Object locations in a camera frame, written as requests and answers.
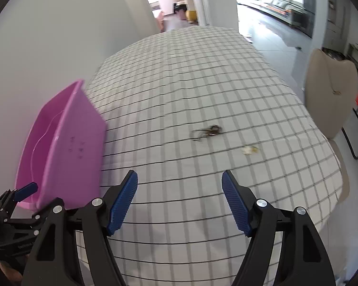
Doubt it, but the light sofa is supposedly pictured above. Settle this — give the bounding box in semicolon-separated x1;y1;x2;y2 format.
263;0;314;29

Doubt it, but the person's left hand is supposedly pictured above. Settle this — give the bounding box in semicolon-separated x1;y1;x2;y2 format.
0;260;24;285

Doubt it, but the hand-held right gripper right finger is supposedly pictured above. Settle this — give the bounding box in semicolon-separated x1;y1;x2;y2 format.
221;170;337;286

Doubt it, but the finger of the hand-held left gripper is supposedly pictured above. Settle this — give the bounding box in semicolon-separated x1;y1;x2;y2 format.
0;182;39;215
1;210;50;239

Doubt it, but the pink plastic basin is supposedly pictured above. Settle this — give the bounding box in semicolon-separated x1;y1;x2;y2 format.
14;79;107;210

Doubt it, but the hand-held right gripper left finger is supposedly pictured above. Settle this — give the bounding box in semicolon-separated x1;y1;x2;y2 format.
21;170;138;286

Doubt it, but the beige chair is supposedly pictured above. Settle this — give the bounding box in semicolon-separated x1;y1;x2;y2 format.
305;48;358;139

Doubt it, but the black metal chair frame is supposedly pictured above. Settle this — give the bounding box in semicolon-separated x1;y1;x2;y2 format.
342;107;358;159

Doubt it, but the white checked tablecloth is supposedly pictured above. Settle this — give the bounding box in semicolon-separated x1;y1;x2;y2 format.
74;26;343;286

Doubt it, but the brown cord necklace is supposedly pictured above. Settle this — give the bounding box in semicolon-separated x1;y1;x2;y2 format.
192;124;223;141

